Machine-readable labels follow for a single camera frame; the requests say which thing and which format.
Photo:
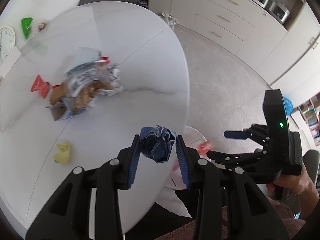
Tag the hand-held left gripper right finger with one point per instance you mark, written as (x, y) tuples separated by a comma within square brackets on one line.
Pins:
[(182, 165)]

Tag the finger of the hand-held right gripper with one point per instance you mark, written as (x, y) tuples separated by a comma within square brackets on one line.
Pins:
[(235, 135), (225, 158)]

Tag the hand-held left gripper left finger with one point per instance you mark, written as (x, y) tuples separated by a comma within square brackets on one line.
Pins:
[(133, 161)]

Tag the small red wrapper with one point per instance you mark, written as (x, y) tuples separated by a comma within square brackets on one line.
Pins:
[(205, 148)]

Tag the dark blue paper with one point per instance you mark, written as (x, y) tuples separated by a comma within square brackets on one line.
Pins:
[(157, 143)]

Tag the white slotted waste bin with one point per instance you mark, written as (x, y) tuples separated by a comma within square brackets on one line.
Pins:
[(195, 136)]

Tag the light blue face mask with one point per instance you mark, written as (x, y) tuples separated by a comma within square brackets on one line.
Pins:
[(85, 57)]

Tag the person's right forearm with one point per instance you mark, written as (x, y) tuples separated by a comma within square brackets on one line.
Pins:
[(307, 202)]

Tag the person's right hand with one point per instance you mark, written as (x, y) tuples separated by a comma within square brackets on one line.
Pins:
[(296, 182)]

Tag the blue plastic bag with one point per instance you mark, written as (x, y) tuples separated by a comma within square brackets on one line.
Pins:
[(288, 105)]

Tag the bookshelf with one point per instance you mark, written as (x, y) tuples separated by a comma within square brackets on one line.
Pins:
[(312, 120)]

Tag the dark chair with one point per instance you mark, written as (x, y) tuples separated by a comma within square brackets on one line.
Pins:
[(312, 161)]

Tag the crumpled yellow paper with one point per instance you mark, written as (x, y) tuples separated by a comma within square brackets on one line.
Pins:
[(62, 152)]

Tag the blue and white packet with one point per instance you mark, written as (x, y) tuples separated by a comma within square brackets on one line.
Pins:
[(80, 111)]

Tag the maroon cloth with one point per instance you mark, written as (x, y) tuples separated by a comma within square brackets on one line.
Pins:
[(282, 217)]

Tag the brown paper bag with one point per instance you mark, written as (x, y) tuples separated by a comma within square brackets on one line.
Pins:
[(85, 93)]

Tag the open cardboard box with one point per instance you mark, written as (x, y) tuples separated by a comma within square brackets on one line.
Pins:
[(57, 110)]

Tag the red and white wrapper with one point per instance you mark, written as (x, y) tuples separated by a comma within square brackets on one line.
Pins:
[(104, 60)]

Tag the white drawer cabinet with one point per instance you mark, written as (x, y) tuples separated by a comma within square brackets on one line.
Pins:
[(225, 17)]

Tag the red packet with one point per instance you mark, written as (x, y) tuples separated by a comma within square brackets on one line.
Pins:
[(40, 86)]

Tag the silver toaster oven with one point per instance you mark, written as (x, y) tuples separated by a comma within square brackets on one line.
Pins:
[(278, 10)]

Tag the white cloth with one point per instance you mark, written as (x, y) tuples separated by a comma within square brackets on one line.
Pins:
[(170, 20)]

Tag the clear plastic packaging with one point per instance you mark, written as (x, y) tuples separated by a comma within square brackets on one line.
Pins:
[(35, 46)]

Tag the small red and white sachet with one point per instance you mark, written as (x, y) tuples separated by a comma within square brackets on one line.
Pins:
[(41, 26)]

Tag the green wrapper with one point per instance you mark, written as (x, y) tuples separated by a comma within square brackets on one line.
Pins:
[(26, 26)]

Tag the white wall clock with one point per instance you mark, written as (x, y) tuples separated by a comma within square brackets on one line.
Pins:
[(6, 42)]

